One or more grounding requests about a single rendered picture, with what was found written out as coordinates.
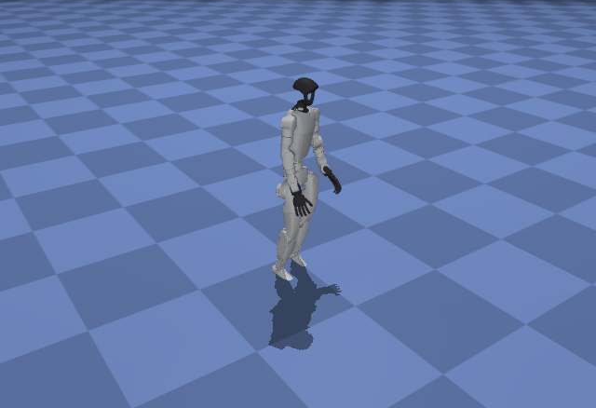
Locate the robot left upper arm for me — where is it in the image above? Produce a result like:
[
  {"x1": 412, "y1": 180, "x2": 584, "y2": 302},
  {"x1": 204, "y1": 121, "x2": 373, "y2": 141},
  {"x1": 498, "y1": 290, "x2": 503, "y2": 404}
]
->
[{"x1": 310, "y1": 107, "x2": 322, "y2": 148}]

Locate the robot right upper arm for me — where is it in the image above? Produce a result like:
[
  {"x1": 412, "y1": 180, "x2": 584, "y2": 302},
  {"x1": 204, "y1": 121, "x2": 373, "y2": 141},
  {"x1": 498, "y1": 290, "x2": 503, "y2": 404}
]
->
[{"x1": 280, "y1": 115, "x2": 297, "y2": 160}]

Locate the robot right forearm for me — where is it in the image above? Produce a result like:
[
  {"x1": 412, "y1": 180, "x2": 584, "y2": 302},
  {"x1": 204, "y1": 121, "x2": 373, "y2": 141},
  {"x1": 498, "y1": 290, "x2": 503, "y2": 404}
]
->
[{"x1": 283, "y1": 152, "x2": 299, "y2": 193}]

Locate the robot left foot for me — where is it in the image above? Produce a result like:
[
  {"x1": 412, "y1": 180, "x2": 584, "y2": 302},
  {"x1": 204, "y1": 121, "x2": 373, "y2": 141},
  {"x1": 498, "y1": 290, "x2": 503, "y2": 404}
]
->
[{"x1": 290, "y1": 255, "x2": 306, "y2": 266}]

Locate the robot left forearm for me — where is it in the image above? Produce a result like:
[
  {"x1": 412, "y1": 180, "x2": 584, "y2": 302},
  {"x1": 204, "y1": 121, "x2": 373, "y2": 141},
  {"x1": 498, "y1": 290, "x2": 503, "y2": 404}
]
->
[{"x1": 313, "y1": 138, "x2": 330, "y2": 174}]

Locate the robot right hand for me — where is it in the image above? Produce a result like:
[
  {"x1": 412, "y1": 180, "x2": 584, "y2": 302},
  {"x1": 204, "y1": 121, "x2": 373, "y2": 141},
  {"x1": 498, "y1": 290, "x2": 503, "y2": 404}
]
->
[{"x1": 290, "y1": 184, "x2": 313, "y2": 216}]

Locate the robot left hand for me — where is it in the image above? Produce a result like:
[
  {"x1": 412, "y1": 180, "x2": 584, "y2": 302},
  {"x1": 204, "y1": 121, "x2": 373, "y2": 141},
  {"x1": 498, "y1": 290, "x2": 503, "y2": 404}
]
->
[{"x1": 323, "y1": 166, "x2": 342, "y2": 195}]

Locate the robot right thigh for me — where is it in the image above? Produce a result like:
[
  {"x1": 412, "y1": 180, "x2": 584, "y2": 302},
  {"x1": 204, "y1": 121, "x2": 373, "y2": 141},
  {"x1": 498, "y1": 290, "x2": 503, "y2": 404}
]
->
[{"x1": 276, "y1": 178, "x2": 301, "y2": 243}]

